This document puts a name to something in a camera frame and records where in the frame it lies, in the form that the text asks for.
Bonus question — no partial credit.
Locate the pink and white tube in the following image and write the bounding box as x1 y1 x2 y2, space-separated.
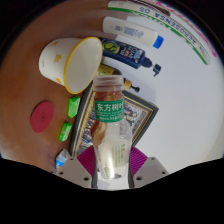
133 0 218 58

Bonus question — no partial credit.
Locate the white blue-capped lotion bottle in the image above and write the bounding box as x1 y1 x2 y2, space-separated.
101 16 165 50

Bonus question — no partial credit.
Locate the flat round red coaster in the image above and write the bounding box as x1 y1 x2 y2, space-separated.
29 100 55 134

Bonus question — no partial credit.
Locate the white yellow-rimmed cup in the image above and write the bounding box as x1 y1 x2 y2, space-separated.
38 36 104 95

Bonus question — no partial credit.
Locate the blue tissue pack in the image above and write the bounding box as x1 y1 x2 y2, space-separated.
54 148 72 172

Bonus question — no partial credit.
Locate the dark blue pump bottle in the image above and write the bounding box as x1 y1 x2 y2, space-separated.
99 37 162 77

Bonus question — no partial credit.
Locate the framed group picture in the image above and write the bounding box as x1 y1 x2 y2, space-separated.
69 80 160 158

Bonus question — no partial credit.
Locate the brown pump bottle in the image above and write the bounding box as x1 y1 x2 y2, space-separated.
96 63 141 94

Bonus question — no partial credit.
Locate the clear green-labelled drink bottle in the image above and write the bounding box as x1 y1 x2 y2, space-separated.
91 74 133 181

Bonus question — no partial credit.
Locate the green and white tube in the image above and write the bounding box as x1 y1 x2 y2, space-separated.
107 0 212 66

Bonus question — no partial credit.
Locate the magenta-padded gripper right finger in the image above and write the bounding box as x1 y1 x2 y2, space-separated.
128 145 170 189

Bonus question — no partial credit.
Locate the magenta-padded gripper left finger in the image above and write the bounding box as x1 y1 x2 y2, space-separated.
54 145 98 188

